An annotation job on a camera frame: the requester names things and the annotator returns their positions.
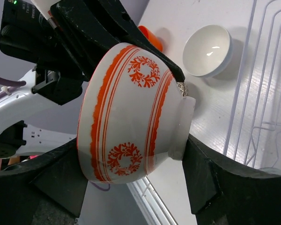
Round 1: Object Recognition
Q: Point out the white ceramic bowl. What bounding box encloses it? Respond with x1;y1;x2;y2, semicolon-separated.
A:
182;24;233;78

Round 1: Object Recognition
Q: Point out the orange plastic cup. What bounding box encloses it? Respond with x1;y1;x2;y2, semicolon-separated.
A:
138;25;163;52

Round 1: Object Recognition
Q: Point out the white wire dish rack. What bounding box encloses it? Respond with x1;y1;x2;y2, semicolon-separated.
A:
223;0;281;175

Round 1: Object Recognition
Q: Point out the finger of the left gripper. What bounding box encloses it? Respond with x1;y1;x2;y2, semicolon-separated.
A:
50;0;185;82

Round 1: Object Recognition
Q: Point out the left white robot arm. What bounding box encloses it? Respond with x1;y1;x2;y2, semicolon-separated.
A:
0;0;185;158

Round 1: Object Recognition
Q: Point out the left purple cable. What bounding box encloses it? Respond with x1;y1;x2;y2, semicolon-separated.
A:
0;73;28;104

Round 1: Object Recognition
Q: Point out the brown patterned ceramic bowl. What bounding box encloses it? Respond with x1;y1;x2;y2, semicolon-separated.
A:
177;82;189;97

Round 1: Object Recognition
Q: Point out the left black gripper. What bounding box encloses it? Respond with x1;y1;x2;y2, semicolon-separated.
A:
31;57;89;105

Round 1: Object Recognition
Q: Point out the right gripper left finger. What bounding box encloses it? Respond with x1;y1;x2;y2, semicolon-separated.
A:
0;139;88;225

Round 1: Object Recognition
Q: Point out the orange floral ceramic bowl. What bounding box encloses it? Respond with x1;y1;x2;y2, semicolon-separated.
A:
77;43;196;184

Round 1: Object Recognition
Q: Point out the aluminium frame rail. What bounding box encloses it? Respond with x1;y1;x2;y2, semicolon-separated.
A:
127;177;177;225

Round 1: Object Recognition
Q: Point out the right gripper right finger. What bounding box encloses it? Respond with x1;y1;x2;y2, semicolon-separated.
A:
182;135;281;225

